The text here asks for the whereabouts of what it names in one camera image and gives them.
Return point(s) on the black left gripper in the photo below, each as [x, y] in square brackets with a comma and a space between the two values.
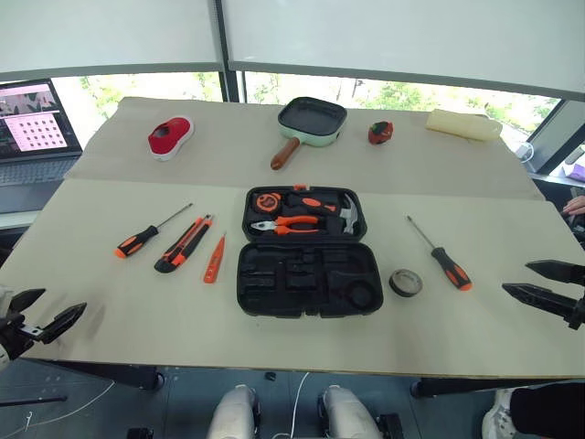
[16, 336]

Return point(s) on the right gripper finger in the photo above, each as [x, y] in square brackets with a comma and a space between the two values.
[548, 297]
[564, 271]

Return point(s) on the long black orange screwdriver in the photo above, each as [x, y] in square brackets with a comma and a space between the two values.
[450, 270]

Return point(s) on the short black orange screwdriver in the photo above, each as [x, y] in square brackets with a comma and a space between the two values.
[135, 242]

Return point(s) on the black electrical tape roll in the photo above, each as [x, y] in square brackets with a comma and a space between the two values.
[396, 283]

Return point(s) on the orange black utility knife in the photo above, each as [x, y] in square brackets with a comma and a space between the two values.
[183, 244]

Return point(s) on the orange voltage tester pen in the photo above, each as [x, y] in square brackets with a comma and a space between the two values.
[214, 263]

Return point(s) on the black plastic tool case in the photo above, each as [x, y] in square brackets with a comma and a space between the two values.
[301, 283]

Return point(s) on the bare hand of seated person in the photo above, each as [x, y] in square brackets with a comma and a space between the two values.
[576, 206]

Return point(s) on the black table leg with caster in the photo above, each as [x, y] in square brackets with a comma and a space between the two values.
[457, 388]
[128, 375]

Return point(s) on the black trousers of person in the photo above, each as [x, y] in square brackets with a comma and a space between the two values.
[548, 411]

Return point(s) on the white sneaker of person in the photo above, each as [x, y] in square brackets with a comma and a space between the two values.
[498, 414]

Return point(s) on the dark monitor panel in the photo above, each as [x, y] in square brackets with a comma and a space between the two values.
[555, 137]

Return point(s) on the open laptop with pink screen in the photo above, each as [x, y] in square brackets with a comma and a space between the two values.
[32, 137]

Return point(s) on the red and white shoe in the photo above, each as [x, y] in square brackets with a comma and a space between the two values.
[169, 137]

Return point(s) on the silver rounded robot leg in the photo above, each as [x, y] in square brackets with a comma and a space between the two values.
[349, 416]
[233, 416]

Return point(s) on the red strawberry toy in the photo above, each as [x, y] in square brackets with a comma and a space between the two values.
[380, 132]

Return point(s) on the small black floor piece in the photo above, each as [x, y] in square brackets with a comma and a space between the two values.
[270, 376]

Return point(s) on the orange black tape measure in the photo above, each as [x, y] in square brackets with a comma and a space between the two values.
[267, 202]

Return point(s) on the white roller blind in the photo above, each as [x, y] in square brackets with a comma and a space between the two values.
[402, 36]
[109, 32]

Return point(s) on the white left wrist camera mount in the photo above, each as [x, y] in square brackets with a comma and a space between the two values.
[3, 299]

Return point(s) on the dark window frame post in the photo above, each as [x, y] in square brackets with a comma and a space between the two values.
[230, 87]

